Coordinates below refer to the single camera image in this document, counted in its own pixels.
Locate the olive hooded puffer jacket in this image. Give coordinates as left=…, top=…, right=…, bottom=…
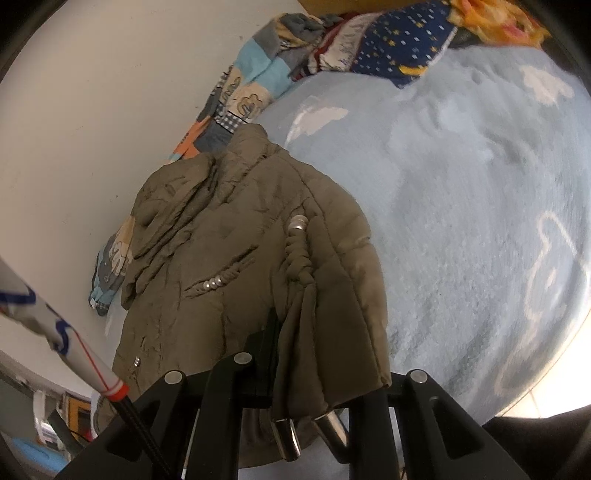
left=113, top=125, right=391, bottom=468

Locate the wooden shelf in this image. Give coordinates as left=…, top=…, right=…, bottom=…
left=27, top=389, right=100, bottom=446

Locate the light blue cloud bedsheet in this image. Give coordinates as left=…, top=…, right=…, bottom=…
left=259, top=46, right=590, bottom=423

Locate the patchwork cartoon quilt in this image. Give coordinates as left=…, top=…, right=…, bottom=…
left=88, top=13, right=342, bottom=316

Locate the orange yellow cloth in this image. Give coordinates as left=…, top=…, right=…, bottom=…
left=448, top=0, right=551, bottom=49

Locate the black cable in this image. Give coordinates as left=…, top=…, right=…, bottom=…
left=119, top=398, right=164, bottom=462

